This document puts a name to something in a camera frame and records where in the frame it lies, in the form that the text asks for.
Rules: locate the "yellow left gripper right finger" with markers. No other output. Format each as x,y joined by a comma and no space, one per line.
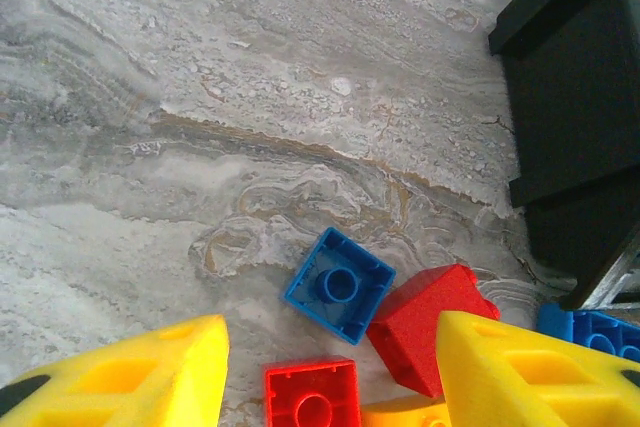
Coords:
540,387

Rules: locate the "yellow two-by-four lego brick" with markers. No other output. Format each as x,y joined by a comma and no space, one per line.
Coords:
400,414

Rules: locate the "blue two-by-four lego brick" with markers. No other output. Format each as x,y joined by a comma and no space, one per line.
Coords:
590,334

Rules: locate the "blue two-by-two lego brick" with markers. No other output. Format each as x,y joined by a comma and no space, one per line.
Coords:
340,284

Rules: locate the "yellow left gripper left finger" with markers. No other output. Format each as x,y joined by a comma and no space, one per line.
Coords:
125,387

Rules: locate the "red two-by-two lego brick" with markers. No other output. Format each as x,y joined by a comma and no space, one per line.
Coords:
310,387
425,322

